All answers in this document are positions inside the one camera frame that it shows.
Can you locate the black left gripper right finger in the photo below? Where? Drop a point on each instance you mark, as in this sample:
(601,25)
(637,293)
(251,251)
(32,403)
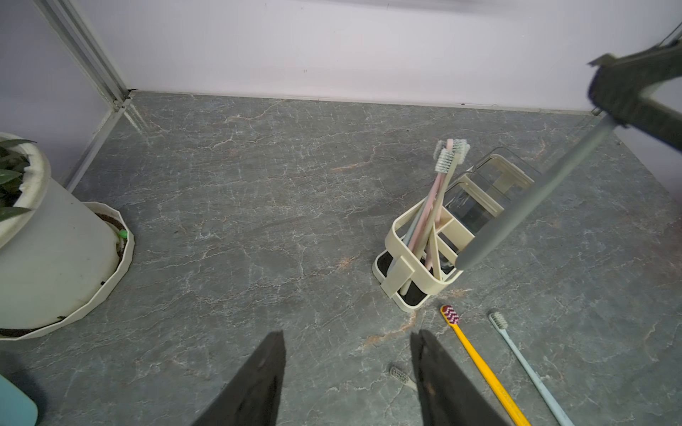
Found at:
(446,395)

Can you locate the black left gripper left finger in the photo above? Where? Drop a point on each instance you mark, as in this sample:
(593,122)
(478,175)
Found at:
(253,395)

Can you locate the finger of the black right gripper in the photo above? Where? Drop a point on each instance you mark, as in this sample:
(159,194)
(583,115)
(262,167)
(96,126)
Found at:
(619,84)

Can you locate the teal thin toothbrush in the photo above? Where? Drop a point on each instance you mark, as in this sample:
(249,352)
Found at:
(500,324)

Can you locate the white toothbrush holder caddy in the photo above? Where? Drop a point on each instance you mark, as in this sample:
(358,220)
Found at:
(474,198)

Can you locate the light blue toothbrush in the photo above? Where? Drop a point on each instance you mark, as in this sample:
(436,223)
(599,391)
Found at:
(406,238)

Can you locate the beige toothbrush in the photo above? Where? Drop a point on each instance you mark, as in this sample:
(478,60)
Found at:
(461,149)

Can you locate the yellow toothbrush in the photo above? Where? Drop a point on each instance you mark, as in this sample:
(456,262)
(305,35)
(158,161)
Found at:
(511,408)

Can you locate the potted green plant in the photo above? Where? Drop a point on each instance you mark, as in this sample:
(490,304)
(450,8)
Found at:
(60,258)

